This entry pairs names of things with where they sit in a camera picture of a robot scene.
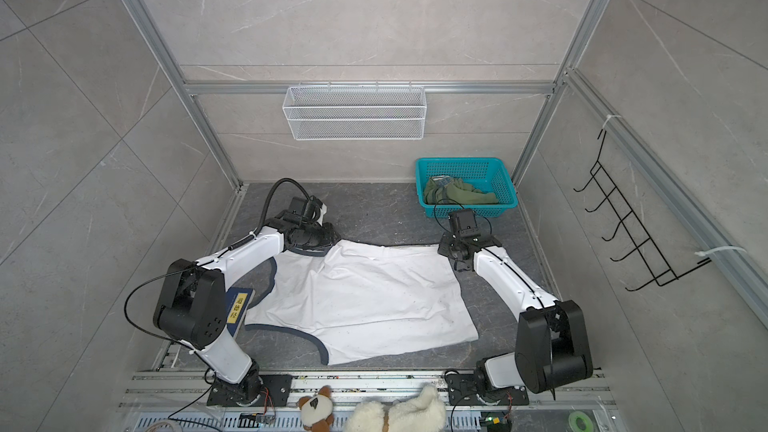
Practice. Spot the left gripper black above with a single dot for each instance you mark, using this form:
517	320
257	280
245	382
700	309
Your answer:
330	236

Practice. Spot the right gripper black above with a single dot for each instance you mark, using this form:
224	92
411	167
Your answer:
445	245

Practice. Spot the teal plastic basket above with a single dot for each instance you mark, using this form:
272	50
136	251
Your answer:
485	173

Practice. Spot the white navy-trimmed tank top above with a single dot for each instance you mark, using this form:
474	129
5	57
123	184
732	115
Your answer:
361	301

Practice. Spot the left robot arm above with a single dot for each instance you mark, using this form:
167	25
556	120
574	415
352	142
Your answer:
192	306

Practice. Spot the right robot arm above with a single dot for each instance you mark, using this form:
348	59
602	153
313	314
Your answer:
552	347

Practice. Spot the green tank top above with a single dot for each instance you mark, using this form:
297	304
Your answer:
445	190

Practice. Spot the blue book yellow label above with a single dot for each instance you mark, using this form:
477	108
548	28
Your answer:
238	302

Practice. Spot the white fluffy plush toy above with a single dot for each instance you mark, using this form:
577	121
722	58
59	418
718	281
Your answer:
423	413

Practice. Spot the brown white plush toy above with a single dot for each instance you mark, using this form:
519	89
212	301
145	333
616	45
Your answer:
316	411

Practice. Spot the small green black device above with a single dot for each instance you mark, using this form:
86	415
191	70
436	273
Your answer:
495	422

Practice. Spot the green tape roll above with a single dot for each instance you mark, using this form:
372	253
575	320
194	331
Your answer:
579	421

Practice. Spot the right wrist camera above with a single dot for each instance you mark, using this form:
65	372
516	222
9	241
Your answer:
463	224

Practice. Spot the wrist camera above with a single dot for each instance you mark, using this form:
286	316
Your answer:
463	224
305	210

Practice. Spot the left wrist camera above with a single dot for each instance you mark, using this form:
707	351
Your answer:
305	210

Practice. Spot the white wire mesh shelf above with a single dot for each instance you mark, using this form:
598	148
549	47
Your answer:
369	112

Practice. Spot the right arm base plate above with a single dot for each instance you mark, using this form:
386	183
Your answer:
464	390

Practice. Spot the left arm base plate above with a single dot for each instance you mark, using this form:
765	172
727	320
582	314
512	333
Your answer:
273	389

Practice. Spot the black wire hook rack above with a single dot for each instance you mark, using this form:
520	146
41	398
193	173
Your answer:
629	224

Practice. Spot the white slotted cable duct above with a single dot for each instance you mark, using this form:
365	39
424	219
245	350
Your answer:
284	421

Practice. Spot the aluminium frame rail front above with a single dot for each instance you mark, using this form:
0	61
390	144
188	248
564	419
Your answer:
171	389

